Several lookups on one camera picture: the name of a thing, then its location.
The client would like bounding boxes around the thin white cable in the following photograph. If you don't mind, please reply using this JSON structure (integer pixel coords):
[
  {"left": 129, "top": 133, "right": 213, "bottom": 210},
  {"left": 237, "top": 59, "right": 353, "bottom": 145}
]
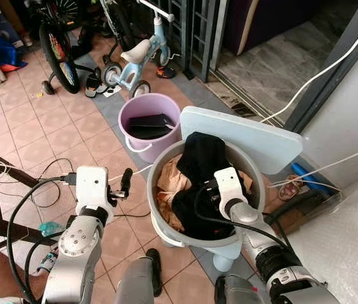
[{"left": 266, "top": 142, "right": 358, "bottom": 191}]

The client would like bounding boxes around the blue plastic handle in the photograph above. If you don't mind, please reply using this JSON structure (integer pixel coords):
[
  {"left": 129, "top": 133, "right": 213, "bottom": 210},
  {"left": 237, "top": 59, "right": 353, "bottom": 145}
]
[{"left": 290, "top": 163, "right": 342, "bottom": 194}]

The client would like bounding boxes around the grey right robot leg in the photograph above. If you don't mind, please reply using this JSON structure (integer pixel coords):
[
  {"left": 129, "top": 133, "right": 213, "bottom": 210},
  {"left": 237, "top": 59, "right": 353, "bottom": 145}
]
[{"left": 213, "top": 273, "right": 263, "bottom": 304}]

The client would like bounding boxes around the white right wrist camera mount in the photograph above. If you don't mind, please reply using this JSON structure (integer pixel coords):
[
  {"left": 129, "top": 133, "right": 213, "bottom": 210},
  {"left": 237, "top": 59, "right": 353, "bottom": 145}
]
[{"left": 213, "top": 167, "right": 250, "bottom": 204}]

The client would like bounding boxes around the grey left robot leg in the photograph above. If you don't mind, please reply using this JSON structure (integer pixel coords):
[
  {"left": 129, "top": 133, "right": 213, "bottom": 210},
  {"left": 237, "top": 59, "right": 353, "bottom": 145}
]
[{"left": 114, "top": 248, "right": 164, "bottom": 304}]

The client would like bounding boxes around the black garment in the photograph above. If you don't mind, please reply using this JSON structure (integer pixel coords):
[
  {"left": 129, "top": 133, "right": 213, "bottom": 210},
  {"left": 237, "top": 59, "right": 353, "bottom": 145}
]
[{"left": 171, "top": 131, "right": 244, "bottom": 241}]

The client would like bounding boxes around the black item in bucket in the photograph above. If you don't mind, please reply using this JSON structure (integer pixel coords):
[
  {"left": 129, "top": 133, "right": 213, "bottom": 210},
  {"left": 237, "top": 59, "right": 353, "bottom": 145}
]
[{"left": 127, "top": 113, "right": 175, "bottom": 139}]

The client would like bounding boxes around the teal plastic scrap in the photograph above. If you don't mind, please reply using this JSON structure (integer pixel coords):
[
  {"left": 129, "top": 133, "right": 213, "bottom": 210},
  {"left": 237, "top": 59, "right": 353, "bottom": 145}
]
[{"left": 39, "top": 221, "right": 66, "bottom": 237}]

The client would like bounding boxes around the purple plastic bucket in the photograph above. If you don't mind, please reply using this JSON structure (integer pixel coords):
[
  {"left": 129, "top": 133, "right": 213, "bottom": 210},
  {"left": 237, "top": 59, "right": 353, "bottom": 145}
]
[{"left": 117, "top": 93, "right": 183, "bottom": 163}]

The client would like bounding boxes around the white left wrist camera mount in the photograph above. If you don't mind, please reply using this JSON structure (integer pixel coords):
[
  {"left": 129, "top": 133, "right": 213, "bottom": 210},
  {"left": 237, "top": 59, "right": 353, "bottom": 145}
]
[{"left": 75, "top": 166, "right": 117, "bottom": 210}]

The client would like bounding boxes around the blue bag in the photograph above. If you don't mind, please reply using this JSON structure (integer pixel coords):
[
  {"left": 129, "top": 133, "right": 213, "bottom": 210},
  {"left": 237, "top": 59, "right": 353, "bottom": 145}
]
[{"left": 0, "top": 24, "right": 29, "bottom": 72}]

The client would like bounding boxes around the person's bare limb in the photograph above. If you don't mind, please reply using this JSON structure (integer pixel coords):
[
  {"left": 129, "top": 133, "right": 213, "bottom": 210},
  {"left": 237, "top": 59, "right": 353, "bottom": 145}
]
[{"left": 0, "top": 240, "right": 48, "bottom": 300}]

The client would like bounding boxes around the black corrugated hose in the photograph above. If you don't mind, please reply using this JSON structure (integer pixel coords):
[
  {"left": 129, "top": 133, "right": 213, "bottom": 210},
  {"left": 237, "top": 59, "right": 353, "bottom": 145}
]
[{"left": 266, "top": 189, "right": 333, "bottom": 224}]

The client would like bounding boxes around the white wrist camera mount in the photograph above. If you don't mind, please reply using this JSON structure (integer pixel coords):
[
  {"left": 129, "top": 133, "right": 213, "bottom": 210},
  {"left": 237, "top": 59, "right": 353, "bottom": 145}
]
[
  {"left": 213, "top": 167, "right": 250, "bottom": 204},
  {"left": 75, "top": 166, "right": 117, "bottom": 210}
]

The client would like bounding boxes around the dark metal gate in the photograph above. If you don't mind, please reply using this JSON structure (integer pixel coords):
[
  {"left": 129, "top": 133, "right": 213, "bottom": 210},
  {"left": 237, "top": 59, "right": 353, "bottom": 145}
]
[{"left": 165, "top": 0, "right": 231, "bottom": 84}]

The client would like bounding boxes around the grey plastic wash basin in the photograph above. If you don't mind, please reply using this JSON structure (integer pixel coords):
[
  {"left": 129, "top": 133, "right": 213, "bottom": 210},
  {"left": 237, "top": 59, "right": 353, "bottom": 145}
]
[{"left": 146, "top": 137, "right": 269, "bottom": 248}]

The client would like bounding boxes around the brown sandal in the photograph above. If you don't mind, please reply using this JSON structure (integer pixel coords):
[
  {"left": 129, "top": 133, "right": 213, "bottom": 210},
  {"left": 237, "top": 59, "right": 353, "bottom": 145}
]
[{"left": 278, "top": 175, "right": 304, "bottom": 203}]

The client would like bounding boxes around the bubble wrapped washing machine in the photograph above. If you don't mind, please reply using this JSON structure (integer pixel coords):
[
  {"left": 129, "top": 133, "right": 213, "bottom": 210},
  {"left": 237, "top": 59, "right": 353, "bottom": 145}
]
[{"left": 285, "top": 182, "right": 358, "bottom": 304}]

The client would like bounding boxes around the thick white cable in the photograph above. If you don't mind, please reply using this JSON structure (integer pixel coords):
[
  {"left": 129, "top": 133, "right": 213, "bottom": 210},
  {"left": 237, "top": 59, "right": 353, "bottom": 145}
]
[{"left": 260, "top": 13, "right": 358, "bottom": 125}]

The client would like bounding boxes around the black kids bicycle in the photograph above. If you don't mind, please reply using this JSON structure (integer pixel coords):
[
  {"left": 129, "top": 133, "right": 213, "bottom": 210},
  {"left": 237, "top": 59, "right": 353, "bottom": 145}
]
[{"left": 25, "top": 0, "right": 105, "bottom": 96}]

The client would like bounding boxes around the peach cloth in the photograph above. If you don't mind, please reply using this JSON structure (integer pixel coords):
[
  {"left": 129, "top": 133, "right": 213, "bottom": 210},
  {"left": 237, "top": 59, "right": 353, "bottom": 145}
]
[{"left": 156, "top": 154, "right": 193, "bottom": 232}]

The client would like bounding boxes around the grey robot leg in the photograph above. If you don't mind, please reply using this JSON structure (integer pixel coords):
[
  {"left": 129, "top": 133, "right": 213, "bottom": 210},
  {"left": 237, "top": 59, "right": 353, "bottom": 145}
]
[
  {"left": 114, "top": 248, "right": 164, "bottom": 304},
  {"left": 213, "top": 273, "right": 263, "bottom": 304}
]

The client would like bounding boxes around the light blue kids tricycle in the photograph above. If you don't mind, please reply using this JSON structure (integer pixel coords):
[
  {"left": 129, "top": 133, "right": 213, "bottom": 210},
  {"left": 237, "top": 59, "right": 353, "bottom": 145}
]
[{"left": 99, "top": 0, "right": 181, "bottom": 99}]

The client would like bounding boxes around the dark purple sofa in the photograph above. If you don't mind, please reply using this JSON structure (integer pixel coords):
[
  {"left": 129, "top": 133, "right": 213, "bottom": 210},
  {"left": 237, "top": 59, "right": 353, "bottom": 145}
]
[{"left": 222, "top": 0, "right": 323, "bottom": 57}]

